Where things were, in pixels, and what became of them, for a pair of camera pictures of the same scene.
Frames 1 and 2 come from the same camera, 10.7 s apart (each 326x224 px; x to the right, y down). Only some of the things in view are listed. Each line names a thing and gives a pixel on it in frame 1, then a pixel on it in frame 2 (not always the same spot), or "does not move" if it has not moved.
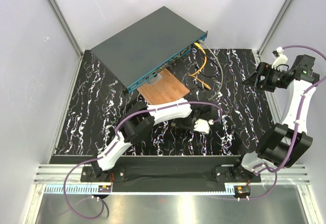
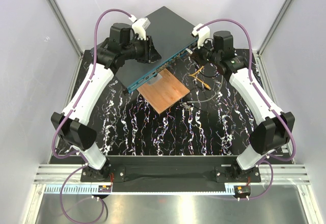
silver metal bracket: [154, 80] does not move
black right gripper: [265, 70] -> [196, 55]
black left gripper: [179, 125] -> [150, 54]
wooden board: [168, 88] does not move
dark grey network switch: [134, 53] does not move
